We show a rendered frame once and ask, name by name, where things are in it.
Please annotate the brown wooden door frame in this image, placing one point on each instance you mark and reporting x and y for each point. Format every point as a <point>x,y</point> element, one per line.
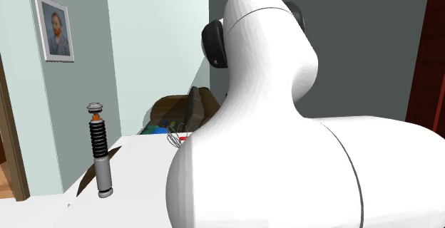
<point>12,151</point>

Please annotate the dark red wooden door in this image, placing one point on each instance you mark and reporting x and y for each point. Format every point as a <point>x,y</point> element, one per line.
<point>427,57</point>

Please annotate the brown armchair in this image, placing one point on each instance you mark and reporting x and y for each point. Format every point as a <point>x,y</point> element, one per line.
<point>194,107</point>

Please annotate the framed portrait wall picture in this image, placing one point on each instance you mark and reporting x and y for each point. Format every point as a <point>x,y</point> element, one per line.
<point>55,29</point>

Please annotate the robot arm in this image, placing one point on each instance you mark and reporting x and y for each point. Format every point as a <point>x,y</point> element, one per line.
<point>264,157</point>

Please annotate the grey black cylindrical hilt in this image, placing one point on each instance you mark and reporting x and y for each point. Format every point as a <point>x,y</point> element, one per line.
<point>103,171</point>

